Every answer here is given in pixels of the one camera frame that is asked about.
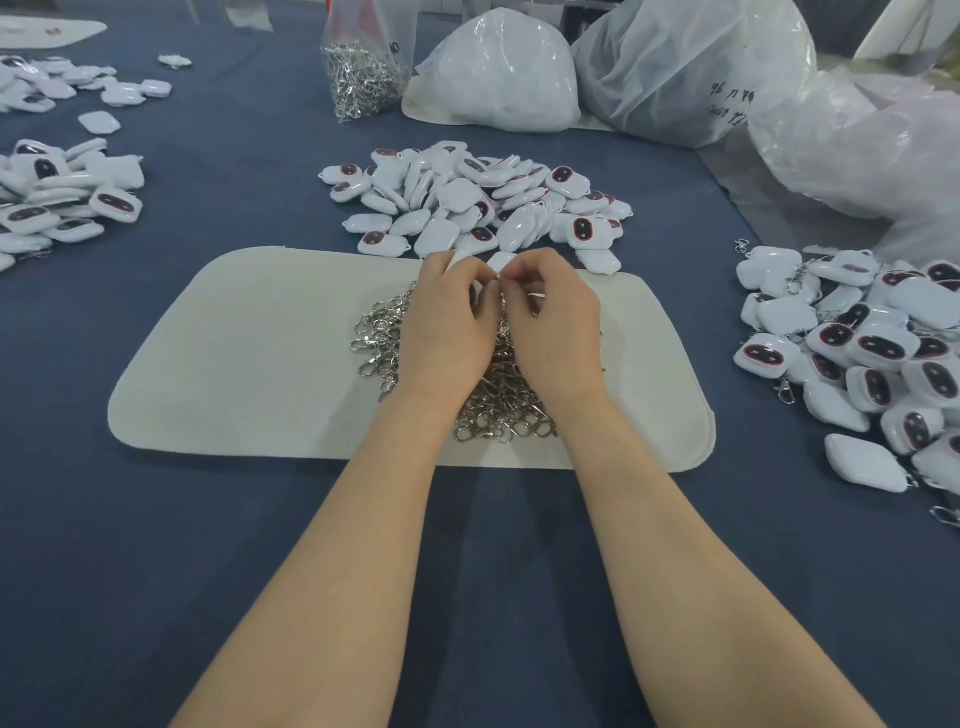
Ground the person's right hand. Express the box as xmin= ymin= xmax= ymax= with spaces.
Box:
xmin=499 ymin=247 xmax=612 ymax=404

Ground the person's left hand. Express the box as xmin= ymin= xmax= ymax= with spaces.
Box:
xmin=397 ymin=252 xmax=504 ymax=395

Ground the pile of metal clasps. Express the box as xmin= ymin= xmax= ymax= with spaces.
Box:
xmin=351 ymin=285 xmax=560 ymax=443

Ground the clear bag of metal clasps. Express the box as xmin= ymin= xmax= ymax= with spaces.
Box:
xmin=321 ymin=0 xmax=420 ymax=123

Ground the pile of finished fobs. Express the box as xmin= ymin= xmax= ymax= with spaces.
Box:
xmin=733 ymin=240 xmax=960 ymax=527

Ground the person's left forearm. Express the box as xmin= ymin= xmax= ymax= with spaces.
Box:
xmin=172 ymin=384 xmax=485 ymax=728

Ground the person's right forearm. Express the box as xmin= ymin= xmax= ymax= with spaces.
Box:
xmin=558 ymin=382 xmax=879 ymax=728

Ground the cream felt work mat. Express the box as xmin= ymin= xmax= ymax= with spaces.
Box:
xmin=108 ymin=246 xmax=717 ymax=473

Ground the round white plastic bag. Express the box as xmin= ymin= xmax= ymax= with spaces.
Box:
xmin=402 ymin=7 xmax=584 ymax=134

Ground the large translucent plastic bag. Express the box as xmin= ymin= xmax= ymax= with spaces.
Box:
xmin=571 ymin=0 xmax=819 ymax=149

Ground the crumpled clear plastic bag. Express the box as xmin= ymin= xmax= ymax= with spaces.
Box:
xmin=748 ymin=67 xmax=960 ymax=264

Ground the white plastic sheet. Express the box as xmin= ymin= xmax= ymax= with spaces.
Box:
xmin=852 ymin=0 xmax=960 ymax=62

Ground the flat white board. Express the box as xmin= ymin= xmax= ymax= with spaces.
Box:
xmin=0 ymin=16 xmax=110 ymax=53

